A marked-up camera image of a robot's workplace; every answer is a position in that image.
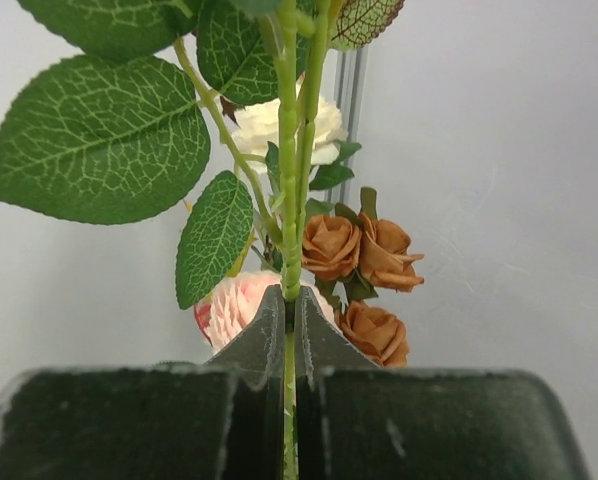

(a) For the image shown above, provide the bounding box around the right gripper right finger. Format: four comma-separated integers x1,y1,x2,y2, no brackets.
295,288,589,479

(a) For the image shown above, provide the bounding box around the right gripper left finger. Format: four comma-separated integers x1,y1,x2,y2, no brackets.
0,286,284,479

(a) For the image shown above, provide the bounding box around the pink flower stem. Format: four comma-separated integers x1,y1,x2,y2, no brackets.
193,269,338,351
0,1,403,479

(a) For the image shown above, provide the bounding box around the orange flower stem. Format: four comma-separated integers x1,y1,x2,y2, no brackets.
302,187,425,368

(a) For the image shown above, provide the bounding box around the white flower stem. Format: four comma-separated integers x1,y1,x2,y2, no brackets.
215,95,348,168

